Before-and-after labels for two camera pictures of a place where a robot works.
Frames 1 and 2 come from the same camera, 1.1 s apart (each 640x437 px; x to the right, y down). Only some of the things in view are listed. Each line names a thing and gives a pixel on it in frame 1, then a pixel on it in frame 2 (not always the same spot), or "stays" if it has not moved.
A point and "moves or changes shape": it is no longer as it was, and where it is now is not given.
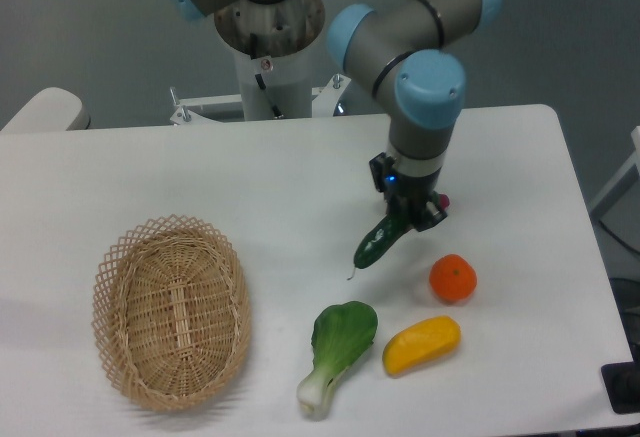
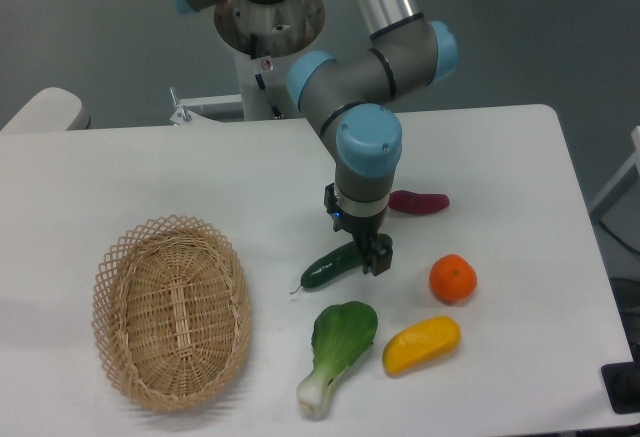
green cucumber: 378,241 moves or changes shape
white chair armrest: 51,109 stays
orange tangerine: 452,277 stays
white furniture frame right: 623,180 stays
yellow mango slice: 420,344 stays
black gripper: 406,198 -> 375,259
